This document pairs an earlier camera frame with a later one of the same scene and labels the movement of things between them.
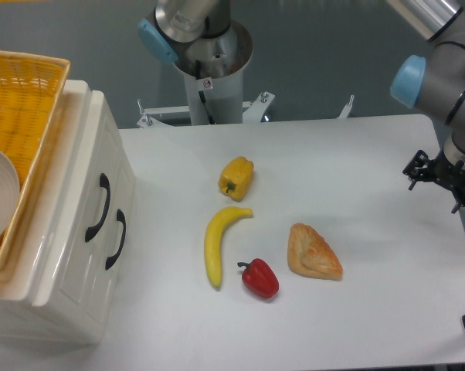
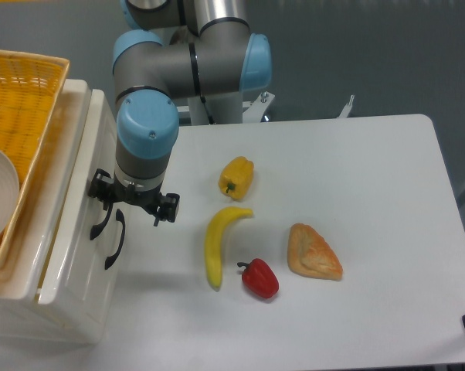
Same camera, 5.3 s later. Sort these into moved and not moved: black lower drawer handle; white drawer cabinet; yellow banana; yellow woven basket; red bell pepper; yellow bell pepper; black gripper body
Moved: black gripper body
Not moved: yellow banana; yellow woven basket; white drawer cabinet; red bell pepper; yellow bell pepper; black lower drawer handle
